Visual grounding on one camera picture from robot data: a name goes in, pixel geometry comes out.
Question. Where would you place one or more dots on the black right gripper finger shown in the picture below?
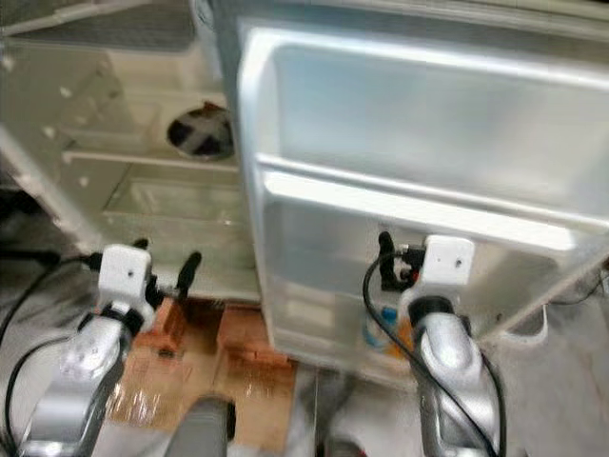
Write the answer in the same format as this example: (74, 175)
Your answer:
(386, 255)

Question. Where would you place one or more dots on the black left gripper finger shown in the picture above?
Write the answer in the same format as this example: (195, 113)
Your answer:
(190, 270)
(141, 244)

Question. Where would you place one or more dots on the small orange juice bottle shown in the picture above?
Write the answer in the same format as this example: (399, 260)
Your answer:
(402, 335)

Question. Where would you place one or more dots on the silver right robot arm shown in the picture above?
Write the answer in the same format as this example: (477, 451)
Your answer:
(447, 362)

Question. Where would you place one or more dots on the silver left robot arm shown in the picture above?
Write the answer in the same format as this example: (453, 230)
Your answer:
(81, 371)

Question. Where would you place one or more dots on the clear fridge crisper drawer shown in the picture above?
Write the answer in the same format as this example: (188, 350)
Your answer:
(181, 214)

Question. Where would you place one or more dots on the glass fridge shelf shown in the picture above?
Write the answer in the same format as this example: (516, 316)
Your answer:
(143, 160)

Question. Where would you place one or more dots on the dark round fridge fan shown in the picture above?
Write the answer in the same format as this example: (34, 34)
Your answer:
(200, 133)

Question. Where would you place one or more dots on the white fridge door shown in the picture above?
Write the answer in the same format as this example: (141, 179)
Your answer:
(419, 124)

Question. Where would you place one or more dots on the white fridge body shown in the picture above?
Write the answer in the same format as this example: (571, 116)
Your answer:
(57, 124)

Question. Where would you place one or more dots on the red brick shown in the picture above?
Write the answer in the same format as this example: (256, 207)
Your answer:
(171, 324)
(252, 333)

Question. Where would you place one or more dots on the black stand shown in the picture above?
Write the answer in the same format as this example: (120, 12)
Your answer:
(38, 257)

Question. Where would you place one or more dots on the brown cardboard sheet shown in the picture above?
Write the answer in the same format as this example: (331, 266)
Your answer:
(152, 400)

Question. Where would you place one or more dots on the grey robot left leg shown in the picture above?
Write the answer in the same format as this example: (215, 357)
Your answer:
(200, 433)

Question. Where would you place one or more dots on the grey robot leg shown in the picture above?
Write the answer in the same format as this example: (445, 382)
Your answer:
(347, 449)
(200, 433)

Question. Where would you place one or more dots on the grey robot right leg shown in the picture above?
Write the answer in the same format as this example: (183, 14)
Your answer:
(347, 449)

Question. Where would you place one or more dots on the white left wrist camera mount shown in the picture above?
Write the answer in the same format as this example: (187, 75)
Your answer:
(124, 271)

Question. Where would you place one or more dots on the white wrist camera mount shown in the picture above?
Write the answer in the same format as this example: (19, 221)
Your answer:
(449, 259)
(124, 271)

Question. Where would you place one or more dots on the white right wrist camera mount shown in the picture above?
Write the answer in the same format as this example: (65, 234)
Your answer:
(449, 259)

